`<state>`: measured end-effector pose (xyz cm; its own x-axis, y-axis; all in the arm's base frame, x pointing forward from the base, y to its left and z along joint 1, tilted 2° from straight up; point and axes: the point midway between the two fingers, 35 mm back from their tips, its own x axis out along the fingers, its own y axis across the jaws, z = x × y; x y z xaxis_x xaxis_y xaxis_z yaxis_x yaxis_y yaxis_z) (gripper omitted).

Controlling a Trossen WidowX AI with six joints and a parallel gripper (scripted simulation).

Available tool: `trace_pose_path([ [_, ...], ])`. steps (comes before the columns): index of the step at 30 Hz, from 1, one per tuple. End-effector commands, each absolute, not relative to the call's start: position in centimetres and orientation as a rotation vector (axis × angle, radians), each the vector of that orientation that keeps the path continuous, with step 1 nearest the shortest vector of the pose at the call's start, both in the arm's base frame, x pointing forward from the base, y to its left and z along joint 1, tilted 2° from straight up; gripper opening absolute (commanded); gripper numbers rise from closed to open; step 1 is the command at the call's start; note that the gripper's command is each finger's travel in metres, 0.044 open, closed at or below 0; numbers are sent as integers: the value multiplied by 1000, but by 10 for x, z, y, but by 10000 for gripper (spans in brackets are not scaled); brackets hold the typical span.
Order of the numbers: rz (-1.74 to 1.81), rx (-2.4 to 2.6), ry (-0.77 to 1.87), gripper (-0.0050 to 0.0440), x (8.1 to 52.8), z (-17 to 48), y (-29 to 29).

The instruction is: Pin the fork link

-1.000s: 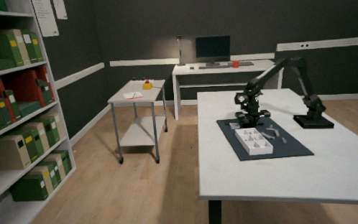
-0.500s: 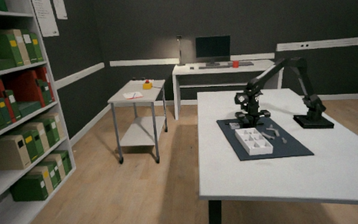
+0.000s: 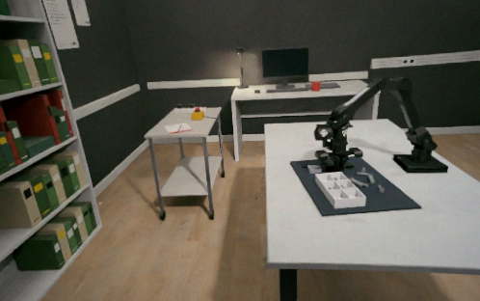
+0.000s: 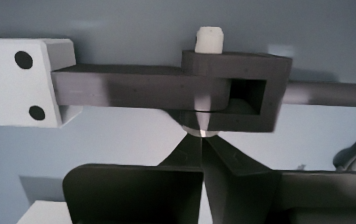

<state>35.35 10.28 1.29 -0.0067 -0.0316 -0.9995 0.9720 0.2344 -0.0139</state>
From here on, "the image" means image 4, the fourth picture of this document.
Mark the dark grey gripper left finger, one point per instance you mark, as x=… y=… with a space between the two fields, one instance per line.
x=139 y=193

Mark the white mounting block with black holes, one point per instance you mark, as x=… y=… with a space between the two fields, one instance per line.
x=26 y=92

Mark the dark grey rectangular bar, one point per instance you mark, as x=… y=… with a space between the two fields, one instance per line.
x=135 y=86

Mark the white divided parts tray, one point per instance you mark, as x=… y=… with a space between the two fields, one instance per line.
x=45 y=212

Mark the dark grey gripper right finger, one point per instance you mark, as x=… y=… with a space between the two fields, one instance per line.
x=236 y=194

